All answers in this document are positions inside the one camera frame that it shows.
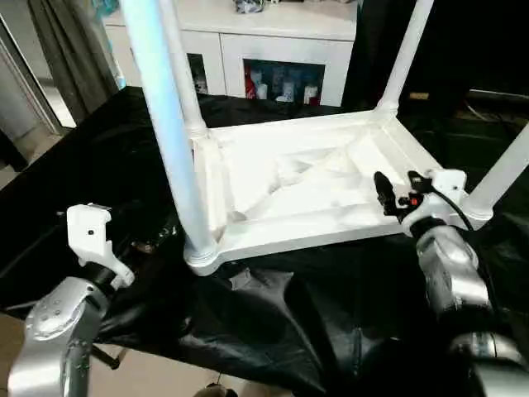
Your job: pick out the black mat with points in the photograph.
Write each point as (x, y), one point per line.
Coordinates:
(289, 322)

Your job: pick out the white glass-door cabinet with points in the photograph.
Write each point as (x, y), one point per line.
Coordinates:
(281, 41)

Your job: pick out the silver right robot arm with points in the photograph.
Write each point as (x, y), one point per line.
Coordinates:
(450, 269)

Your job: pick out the grey door frame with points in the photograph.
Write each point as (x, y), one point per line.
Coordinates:
(37, 95)

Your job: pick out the black cabinet gold label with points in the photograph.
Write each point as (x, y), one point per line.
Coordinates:
(446, 49)

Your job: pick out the dark robot body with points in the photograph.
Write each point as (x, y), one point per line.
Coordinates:
(215, 390)

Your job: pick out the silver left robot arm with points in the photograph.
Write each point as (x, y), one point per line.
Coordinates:
(53, 322)

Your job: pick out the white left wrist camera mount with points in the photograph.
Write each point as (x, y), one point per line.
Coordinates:
(89, 235)

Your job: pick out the grey curtain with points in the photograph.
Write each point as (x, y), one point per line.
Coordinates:
(70, 54)

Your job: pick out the black metal stand leg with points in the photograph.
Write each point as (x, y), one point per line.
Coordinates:
(109, 360)

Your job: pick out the dark grey bundle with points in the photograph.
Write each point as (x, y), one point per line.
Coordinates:
(248, 5)

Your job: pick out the white plastic table top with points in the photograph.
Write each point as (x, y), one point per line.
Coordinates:
(310, 207)

